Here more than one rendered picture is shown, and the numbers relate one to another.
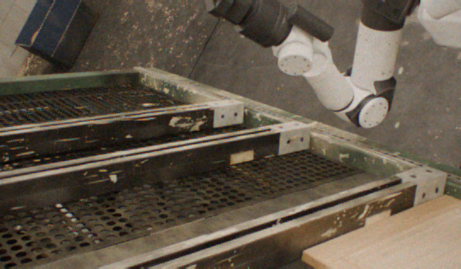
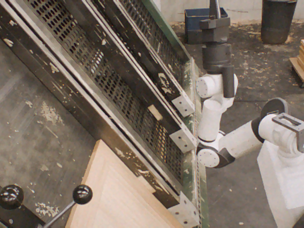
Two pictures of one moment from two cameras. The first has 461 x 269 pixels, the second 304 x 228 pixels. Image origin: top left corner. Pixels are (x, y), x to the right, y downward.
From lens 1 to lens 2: 0.36 m
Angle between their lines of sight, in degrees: 14
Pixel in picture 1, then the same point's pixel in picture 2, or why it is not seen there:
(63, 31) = not seen: hidden behind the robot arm
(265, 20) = (213, 54)
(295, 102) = not seen: hidden behind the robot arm
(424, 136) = not seen: outside the picture
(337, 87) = (209, 126)
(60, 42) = (197, 31)
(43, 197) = (74, 10)
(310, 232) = (112, 138)
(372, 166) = (187, 188)
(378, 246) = (124, 183)
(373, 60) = (235, 138)
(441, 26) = (265, 151)
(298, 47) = (211, 82)
